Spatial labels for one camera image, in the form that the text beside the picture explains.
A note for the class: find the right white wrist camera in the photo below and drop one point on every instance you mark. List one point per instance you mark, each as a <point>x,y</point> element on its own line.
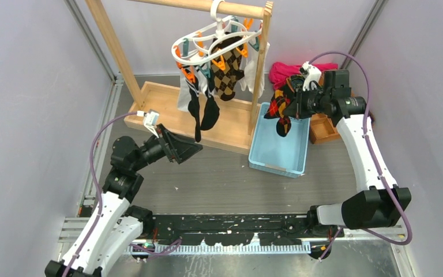
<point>311,74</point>

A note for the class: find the red yellow argyle sock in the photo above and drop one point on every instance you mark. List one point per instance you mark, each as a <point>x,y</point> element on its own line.
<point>280,100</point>

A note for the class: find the black sock white stripes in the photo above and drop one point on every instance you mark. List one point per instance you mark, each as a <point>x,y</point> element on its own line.
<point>211,114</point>

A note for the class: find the light blue plastic basket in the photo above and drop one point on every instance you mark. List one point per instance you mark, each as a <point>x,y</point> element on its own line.
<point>275,154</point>

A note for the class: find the white sock with stripes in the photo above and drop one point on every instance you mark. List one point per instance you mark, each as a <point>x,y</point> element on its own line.
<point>184,96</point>

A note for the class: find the pink cloth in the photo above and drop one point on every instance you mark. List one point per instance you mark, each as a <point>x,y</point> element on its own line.
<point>279,72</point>

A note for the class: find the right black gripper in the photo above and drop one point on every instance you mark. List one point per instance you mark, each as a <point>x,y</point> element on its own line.
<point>295,108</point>

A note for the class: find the white sock middle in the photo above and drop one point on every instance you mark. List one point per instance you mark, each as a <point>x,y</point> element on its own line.
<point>204,85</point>

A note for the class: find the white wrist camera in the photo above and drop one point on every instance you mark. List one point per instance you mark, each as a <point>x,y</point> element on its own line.
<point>149,121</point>
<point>311,74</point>

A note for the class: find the rolled dark sock in tray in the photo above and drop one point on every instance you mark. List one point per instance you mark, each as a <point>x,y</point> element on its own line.
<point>296,82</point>

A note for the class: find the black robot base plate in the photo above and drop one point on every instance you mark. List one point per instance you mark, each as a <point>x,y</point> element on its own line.
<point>242,233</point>

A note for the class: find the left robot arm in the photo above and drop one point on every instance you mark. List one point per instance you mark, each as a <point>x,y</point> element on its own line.
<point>116,222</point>

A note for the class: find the wooden hanging rack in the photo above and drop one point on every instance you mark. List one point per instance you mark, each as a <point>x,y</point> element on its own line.
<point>234,128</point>

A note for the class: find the brown argyle sock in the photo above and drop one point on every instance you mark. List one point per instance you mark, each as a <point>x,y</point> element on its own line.
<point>227,71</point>

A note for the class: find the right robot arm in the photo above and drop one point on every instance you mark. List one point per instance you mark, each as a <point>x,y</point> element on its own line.
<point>379,199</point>

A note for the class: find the white clip sock hanger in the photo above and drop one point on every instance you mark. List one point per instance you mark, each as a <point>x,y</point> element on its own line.
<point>201,49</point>

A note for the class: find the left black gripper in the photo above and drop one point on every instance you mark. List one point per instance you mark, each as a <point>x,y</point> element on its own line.
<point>189,146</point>

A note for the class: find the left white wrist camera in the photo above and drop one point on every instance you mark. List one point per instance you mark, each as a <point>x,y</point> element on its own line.
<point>149,121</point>

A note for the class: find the white sock right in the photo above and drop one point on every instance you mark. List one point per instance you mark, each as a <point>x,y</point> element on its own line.
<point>249,66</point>

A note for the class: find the wooden compartment tray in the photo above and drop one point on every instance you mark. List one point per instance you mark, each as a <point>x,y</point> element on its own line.
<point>322,130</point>

